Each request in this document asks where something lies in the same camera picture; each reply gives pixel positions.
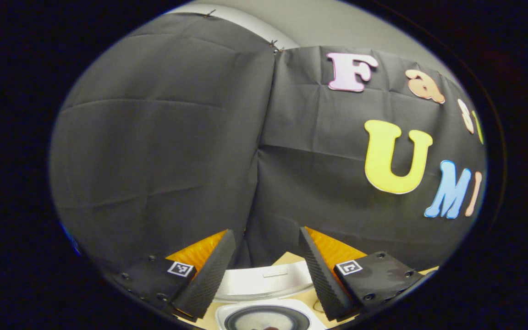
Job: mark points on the black backdrop cloth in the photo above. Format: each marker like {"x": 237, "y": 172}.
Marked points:
{"x": 163, "y": 151}

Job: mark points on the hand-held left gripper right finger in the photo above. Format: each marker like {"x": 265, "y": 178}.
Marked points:
{"x": 321, "y": 275}

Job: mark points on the white rice cooker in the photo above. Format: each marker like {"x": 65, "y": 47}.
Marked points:
{"x": 264, "y": 284}

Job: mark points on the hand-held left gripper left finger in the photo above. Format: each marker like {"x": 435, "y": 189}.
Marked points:
{"x": 209, "y": 275}

